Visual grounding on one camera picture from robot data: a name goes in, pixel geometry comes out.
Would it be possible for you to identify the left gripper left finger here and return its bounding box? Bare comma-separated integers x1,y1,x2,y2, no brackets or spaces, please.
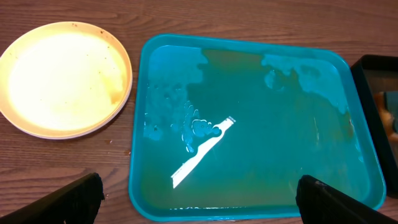
1,172,104,224

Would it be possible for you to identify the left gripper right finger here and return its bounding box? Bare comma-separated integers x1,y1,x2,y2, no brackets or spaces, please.
295,175,397,224

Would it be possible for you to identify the green rimmed plate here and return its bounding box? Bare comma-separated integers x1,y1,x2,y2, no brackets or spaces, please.
1,21,133,128

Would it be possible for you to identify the white plate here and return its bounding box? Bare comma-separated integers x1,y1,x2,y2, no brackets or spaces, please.
10,79,131,139

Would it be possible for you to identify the teal plastic tray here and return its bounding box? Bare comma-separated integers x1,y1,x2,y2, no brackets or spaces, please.
128,34,386,222

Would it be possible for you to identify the black water tray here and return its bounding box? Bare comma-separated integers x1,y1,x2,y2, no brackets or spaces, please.
351,55,397,198

